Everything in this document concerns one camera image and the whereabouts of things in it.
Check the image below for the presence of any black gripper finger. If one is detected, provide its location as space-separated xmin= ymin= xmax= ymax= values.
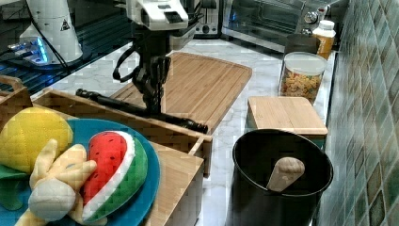
xmin=143 ymin=85 xmax=164 ymax=114

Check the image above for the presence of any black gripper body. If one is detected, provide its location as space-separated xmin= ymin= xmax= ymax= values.
xmin=133 ymin=24 xmax=173 ymax=95

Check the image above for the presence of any bamboo wooden drawer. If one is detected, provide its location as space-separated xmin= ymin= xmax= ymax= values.
xmin=32 ymin=88 xmax=212 ymax=178

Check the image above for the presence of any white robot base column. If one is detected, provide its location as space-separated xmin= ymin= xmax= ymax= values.
xmin=8 ymin=0 xmax=92 ymax=70

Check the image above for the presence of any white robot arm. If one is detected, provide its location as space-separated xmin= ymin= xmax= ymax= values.
xmin=126 ymin=0 xmax=200 ymax=114

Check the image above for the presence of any bamboo cutting board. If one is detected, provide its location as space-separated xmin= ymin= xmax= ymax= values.
xmin=110 ymin=51 xmax=253 ymax=135

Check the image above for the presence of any plush watermelon slice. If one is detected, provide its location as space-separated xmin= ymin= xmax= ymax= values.
xmin=82 ymin=131 xmax=148 ymax=222

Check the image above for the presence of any bamboo cabinet top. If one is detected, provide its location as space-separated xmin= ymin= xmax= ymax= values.
xmin=142 ymin=142 xmax=204 ymax=226

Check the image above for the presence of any silver black toaster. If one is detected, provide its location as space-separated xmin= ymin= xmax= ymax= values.
xmin=194 ymin=0 xmax=223 ymax=39

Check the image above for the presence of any blue plate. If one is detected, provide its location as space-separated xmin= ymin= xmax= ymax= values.
xmin=0 ymin=118 xmax=161 ymax=226

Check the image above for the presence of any black utensil pot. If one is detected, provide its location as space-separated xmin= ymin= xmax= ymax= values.
xmin=225 ymin=129 xmax=333 ymax=226

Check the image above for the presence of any stainless toaster oven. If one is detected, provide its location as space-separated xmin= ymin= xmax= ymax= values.
xmin=222 ymin=0 xmax=349 ymax=53

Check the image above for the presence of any yellow plush lemon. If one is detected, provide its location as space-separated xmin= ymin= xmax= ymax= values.
xmin=0 ymin=107 xmax=73 ymax=173

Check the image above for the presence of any white plush ball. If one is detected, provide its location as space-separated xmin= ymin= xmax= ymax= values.
xmin=28 ymin=179 xmax=76 ymax=221

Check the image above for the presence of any teal box with bamboo lid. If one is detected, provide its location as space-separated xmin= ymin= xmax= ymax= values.
xmin=246 ymin=96 xmax=327 ymax=148

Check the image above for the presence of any clear jar of pasta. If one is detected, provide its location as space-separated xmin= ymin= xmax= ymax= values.
xmin=279 ymin=52 xmax=327 ymax=104

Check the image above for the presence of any green plush leaf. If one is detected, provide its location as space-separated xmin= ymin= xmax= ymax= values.
xmin=0 ymin=165 xmax=27 ymax=211

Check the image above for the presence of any white-capped yellow bottle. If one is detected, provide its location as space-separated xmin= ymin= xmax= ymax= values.
xmin=312 ymin=20 xmax=336 ymax=60

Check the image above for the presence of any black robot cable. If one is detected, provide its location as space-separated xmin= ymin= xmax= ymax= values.
xmin=112 ymin=46 xmax=140 ymax=84

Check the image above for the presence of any black drawer handle bar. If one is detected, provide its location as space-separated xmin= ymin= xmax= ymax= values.
xmin=75 ymin=89 xmax=208 ymax=134

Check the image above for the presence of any wooden basket with handle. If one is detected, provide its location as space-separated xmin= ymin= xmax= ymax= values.
xmin=0 ymin=75 xmax=33 ymax=128

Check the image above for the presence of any wooden utensil handle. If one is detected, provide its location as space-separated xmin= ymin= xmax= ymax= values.
xmin=266 ymin=157 xmax=305 ymax=192

